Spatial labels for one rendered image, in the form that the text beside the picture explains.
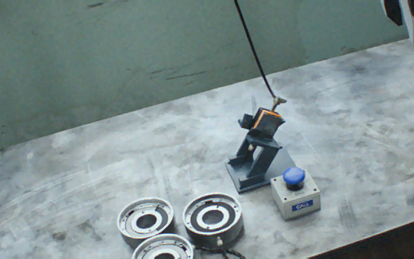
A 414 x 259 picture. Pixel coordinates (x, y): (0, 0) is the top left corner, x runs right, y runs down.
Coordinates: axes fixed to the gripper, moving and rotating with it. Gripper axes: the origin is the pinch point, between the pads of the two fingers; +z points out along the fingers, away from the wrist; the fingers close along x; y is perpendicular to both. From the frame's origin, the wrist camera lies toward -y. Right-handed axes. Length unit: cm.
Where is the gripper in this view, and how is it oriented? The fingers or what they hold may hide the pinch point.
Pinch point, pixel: (404, 32)
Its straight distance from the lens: 53.8
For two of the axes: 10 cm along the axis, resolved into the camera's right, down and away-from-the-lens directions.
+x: -1.1, -5.8, 8.1
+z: 3.7, 7.3, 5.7
